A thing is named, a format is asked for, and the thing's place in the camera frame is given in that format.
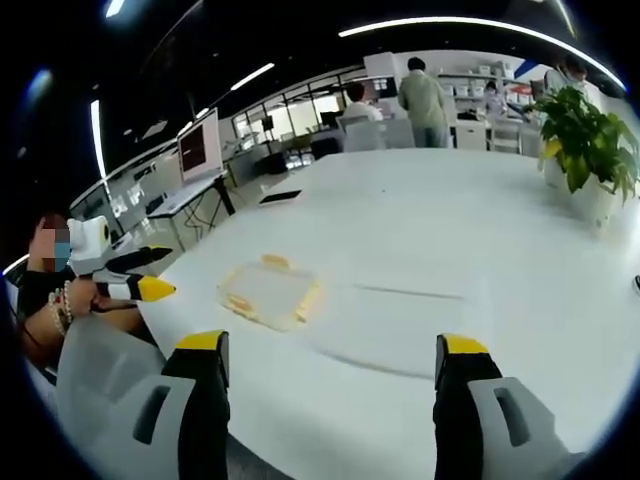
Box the white side desk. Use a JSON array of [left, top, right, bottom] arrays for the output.
[[146, 171, 237, 252]]

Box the white storage shelf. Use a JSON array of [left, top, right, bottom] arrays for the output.
[[437, 62, 532, 126]]

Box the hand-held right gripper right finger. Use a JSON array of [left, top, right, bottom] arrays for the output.
[[432, 332, 594, 480]]

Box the black flat phone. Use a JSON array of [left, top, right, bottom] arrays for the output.
[[258, 189, 304, 207]]

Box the computer monitor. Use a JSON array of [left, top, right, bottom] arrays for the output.
[[176, 107, 225, 185]]

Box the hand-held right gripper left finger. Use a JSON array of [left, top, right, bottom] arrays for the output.
[[55, 312, 232, 480]]

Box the person's black shirt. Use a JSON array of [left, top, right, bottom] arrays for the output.
[[16, 268, 76, 324]]

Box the white low cabinet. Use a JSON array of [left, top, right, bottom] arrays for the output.
[[454, 121, 489, 150]]

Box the short ceiling light strip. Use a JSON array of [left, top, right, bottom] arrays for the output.
[[229, 62, 277, 92]]

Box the white office chair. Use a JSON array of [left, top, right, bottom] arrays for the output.
[[335, 114, 390, 152]]

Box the person's left hand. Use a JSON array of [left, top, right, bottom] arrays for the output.
[[63, 277, 110, 318]]

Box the green potted plant white pot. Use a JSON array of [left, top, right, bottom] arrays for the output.
[[530, 84, 640, 227]]

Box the white bead bracelet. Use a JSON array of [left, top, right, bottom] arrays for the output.
[[47, 279, 75, 337]]

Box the long ceiling light strip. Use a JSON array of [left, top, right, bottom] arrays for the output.
[[337, 16, 627, 94]]

